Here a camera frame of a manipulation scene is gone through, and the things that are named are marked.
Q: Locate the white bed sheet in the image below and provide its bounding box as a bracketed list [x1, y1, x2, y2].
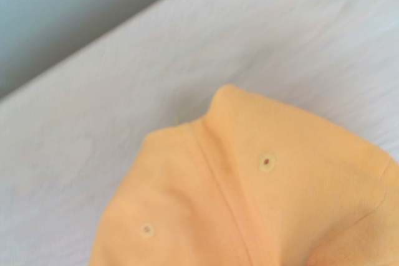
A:
[0, 0, 399, 266]

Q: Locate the orange baseball cap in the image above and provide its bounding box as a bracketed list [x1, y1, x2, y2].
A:
[89, 84, 399, 266]

